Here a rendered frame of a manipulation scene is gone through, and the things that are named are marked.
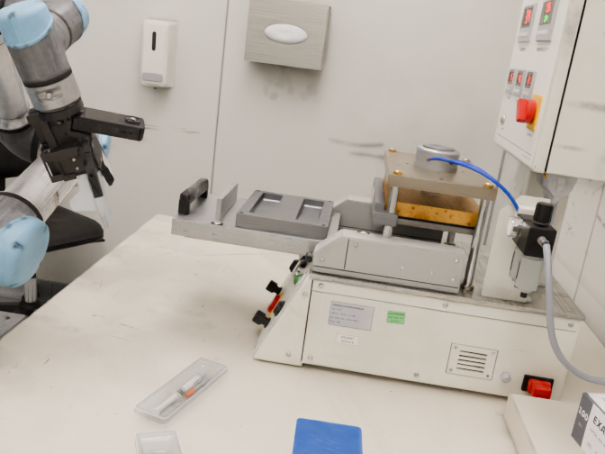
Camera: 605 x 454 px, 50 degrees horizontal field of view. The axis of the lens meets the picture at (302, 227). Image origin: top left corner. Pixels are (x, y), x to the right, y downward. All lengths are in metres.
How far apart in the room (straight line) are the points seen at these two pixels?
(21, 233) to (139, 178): 1.86
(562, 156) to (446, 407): 0.45
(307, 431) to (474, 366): 0.33
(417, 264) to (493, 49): 1.74
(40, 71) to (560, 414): 0.95
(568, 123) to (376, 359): 0.49
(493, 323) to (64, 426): 0.69
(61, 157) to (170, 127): 1.74
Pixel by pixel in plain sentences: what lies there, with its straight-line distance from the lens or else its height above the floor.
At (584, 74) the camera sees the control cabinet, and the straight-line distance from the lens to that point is 1.08.
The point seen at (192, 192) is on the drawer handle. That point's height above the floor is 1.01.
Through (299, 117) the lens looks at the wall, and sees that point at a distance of 2.71.
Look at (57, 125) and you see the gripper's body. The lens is 1.10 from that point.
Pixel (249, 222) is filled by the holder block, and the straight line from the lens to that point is 1.15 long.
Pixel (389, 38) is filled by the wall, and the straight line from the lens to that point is 2.68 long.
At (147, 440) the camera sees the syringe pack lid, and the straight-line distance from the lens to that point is 0.92.
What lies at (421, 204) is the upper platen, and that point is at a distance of 1.12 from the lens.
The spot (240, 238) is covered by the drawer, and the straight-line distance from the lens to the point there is 1.15.
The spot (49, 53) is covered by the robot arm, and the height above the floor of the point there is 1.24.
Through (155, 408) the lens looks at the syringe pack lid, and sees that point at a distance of 0.98.
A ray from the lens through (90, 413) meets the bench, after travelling 1.01.
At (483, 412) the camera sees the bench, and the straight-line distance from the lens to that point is 1.15.
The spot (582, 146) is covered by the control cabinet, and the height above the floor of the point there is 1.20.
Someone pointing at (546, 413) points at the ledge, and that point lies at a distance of 1.11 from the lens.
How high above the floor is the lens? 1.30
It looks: 16 degrees down
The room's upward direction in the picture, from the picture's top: 8 degrees clockwise
